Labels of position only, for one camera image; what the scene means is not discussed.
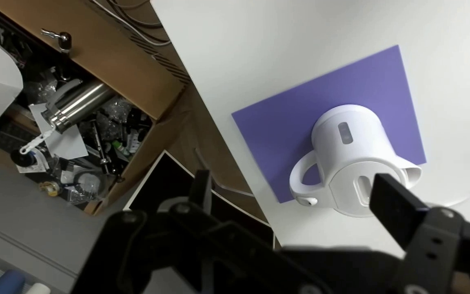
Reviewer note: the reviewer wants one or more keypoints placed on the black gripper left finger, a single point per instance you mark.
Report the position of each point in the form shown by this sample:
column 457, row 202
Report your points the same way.
column 191, row 239

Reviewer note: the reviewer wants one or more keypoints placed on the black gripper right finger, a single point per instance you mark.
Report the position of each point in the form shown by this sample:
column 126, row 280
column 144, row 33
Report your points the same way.
column 441, row 246

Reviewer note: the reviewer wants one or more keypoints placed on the white electric kettle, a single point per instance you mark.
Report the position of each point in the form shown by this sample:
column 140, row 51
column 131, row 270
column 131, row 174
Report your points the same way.
column 354, row 157

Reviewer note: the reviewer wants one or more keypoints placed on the white framed black board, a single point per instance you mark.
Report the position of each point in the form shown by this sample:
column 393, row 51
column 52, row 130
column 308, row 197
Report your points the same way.
column 163, row 185

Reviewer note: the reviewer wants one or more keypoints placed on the plain brown cardboard box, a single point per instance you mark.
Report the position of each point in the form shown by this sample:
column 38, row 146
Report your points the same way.
column 191, row 141

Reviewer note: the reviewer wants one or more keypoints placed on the purple mat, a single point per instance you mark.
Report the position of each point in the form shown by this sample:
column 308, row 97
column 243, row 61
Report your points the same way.
column 300, row 120

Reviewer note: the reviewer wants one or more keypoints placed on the stainless steel flask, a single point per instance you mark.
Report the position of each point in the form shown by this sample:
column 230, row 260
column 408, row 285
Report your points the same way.
column 80, row 107

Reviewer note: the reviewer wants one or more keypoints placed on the white plastic tool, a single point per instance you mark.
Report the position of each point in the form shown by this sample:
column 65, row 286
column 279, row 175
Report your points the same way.
column 36, row 143

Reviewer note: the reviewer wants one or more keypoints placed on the blue object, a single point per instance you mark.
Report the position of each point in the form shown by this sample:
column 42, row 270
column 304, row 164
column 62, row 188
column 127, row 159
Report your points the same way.
column 7, row 283

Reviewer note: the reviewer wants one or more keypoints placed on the open cardboard box of clutter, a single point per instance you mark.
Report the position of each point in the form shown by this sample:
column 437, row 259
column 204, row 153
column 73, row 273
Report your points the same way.
column 114, row 59

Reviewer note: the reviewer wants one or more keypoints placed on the black ball knob bolt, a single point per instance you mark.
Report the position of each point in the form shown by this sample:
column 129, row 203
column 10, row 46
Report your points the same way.
column 60, row 38

